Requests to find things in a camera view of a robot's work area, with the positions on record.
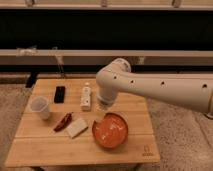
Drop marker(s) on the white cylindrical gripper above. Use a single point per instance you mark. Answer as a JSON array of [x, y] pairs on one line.
[[105, 101]]

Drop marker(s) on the white sponge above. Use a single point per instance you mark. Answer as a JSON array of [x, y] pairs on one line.
[[77, 127]]

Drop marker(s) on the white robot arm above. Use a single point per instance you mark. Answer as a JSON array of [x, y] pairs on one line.
[[192, 91]]

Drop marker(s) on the orange ceramic bowl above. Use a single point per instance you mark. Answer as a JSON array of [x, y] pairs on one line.
[[111, 132]]

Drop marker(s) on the white tube bottle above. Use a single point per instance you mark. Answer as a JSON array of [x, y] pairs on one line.
[[85, 103]]

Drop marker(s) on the red chili pepper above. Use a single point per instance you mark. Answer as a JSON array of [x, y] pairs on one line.
[[64, 122]]

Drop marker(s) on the black rectangular block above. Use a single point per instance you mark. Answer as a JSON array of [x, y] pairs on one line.
[[59, 94]]

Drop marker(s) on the white plastic cup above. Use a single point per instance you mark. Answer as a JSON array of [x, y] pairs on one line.
[[40, 106]]

